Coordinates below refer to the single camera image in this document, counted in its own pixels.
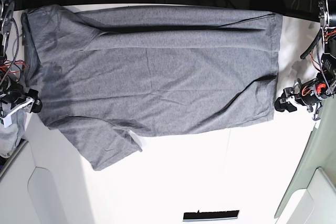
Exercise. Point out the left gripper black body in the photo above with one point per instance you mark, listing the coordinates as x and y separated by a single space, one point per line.
310 94

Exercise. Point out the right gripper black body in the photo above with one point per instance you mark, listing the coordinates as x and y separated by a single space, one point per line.
17 98

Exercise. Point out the grey t-shirt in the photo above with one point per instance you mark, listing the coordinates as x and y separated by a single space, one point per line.
103 75

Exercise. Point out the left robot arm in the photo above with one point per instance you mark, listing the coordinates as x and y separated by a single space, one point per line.
322 55

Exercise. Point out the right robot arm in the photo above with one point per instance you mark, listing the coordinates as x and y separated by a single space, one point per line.
7 21

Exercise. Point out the grey clothes pile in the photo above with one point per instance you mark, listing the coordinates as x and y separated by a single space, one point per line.
12 135

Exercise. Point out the white bin left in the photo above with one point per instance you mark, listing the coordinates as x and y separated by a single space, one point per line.
28 192

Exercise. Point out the white bin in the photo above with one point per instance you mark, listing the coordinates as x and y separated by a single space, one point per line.
316 205
28 192

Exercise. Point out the white bin right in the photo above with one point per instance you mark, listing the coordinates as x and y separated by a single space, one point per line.
316 205

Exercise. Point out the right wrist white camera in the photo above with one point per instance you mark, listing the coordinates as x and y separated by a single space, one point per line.
6 120

